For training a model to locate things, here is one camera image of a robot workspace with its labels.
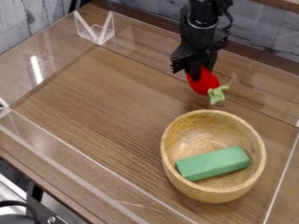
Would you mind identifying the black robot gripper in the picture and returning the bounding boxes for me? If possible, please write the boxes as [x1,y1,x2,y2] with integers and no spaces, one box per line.
[170,29,230,81]

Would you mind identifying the red plush fruit green stem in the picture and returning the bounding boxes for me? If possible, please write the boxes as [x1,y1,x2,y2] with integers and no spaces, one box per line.
[187,66,230,105]

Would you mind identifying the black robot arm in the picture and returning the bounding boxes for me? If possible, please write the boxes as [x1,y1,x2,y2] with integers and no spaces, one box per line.
[170,0,234,81]

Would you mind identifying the wooden bowl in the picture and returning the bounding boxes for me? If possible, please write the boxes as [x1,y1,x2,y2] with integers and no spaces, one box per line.
[161,109,267,204]

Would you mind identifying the green rectangular block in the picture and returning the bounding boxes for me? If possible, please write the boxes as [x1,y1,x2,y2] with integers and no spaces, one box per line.
[175,146,250,182]

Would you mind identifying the clear acrylic corner bracket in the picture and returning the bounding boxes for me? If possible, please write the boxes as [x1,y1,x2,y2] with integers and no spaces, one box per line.
[74,10,115,46]

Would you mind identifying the clear acrylic enclosure walls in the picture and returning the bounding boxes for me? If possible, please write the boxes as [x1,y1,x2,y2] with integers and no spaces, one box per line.
[0,13,299,224]

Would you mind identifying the black metal table frame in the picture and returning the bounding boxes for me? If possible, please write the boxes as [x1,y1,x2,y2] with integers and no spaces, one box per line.
[27,182,76,224]

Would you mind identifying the black cable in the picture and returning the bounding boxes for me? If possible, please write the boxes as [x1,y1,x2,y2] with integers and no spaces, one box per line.
[0,199,40,224]

